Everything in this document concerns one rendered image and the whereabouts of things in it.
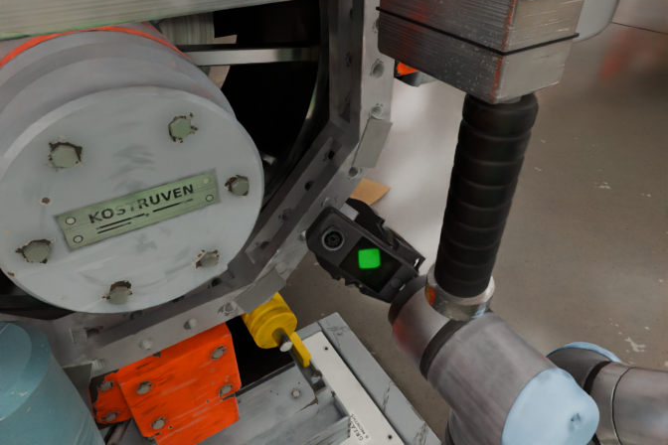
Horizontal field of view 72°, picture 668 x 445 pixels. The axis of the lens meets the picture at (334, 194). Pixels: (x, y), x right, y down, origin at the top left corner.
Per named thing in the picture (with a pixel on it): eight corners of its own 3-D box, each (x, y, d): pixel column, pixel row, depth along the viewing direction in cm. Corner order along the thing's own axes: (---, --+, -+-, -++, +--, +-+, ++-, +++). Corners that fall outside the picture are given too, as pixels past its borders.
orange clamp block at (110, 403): (75, 323, 49) (84, 378, 54) (86, 379, 44) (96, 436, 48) (143, 304, 53) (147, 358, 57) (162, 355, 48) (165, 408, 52)
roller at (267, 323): (224, 226, 79) (219, 199, 76) (308, 350, 59) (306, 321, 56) (191, 238, 77) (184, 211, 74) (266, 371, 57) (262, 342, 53)
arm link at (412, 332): (403, 372, 41) (471, 289, 40) (370, 334, 44) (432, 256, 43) (445, 379, 47) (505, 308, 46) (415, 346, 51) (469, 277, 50)
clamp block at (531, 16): (437, 39, 29) (450, -56, 26) (563, 85, 23) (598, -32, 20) (373, 53, 27) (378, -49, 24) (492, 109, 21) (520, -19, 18)
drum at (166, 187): (184, 134, 44) (150, -27, 36) (286, 267, 29) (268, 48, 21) (16, 177, 38) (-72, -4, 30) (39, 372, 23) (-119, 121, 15)
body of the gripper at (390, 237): (360, 275, 59) (422, 343, 51) (318, 258, 53) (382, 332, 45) (397, 228, 58) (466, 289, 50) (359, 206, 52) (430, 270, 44)
